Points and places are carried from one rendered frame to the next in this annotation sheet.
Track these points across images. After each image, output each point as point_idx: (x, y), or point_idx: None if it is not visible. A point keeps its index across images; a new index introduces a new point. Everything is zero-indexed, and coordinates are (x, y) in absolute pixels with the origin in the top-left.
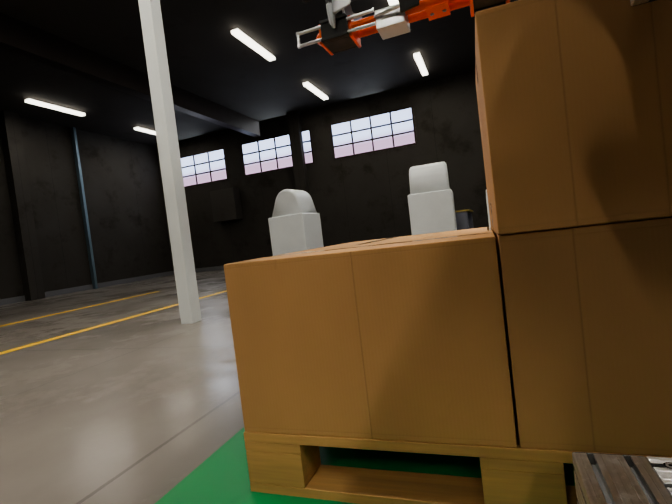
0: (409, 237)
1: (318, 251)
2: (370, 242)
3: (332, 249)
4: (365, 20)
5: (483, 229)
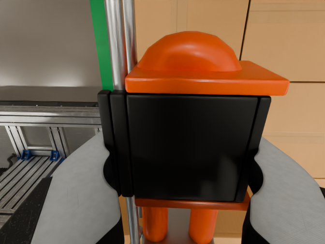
0: (314, 60)
1: (170, 0)
2: (292, 18)
3: (184, 10)
4: (141, 211)
5: (283, 129)
